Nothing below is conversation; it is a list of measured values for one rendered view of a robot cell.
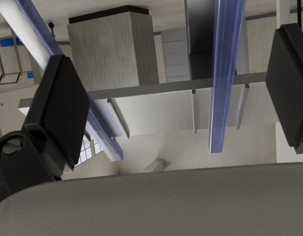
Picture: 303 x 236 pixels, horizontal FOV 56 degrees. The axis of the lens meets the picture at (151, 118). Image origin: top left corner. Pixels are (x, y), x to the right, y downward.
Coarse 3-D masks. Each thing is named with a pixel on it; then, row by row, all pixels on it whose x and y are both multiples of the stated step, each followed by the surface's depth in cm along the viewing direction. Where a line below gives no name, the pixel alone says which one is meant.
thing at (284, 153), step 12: (276, 0) 86; (288, 0) 83; (300, 0) 90; (276, 12) 87; (288, 12) 84; (300, 12) 91; (300, 24) 91; (276, 132) 95; (276, 144) 96; (288, 144) 85; (276, 156) 97; (288, 156) 86; (300, 156) 77
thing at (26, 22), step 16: (0, 0) 14; (16, 0) 14; (16, 16) 15; (32, 16) 15; (16, 32) 16; (32, 32) 16; (48, 32) 17; (32, 48) 17; (48, 48) 17; (96, 112) 24; (96, 128) 25; (112, 144) 28; (112, 160) 32
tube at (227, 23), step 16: (224, 0) 14; (240, 0) 14; (224, 16) 15; (240, 16) 15; (224, 32) 16; (240, 32) 16; (224, 48) 17; (224, 64) 18; (224, 80) 20; (224, 96) 21; (224, 112) 23; (224, 128) 26
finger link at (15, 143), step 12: (12, 132) 10; (24, 132) 10; (0, 144) 9; (12, 144) 9; (24, 144) 9; (0, 156) 9; (12, 156) 9; (24, 156) 9; (36, 156) 9; (0, 168) 9; (12, 168) 9; (24, 168) 9; (36, 168) 8; (48, 168) 9; (12, 180) 8; (24, 180) 8; (36, 180) 8; (48, 180) 8; (12, 192) 8
